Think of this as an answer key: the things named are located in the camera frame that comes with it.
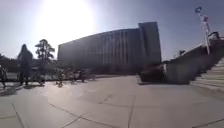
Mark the white pole with banner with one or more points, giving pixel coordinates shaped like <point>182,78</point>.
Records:
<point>204,30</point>

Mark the pale stone stairs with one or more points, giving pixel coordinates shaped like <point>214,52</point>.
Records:
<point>213,77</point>

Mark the tall dark tree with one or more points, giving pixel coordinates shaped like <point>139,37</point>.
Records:
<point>44,50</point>

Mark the dark low bush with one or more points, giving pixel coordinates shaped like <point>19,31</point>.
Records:
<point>151,73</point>

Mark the sloped stone stair wall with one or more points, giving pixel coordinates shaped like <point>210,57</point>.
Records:
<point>186,66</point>

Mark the row of parked bicycles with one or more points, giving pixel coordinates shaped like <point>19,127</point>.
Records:
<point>61,76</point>

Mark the person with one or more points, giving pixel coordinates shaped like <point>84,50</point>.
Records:
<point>25,63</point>
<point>2,76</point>

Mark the large grey building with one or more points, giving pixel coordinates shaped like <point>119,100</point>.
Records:
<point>113,50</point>

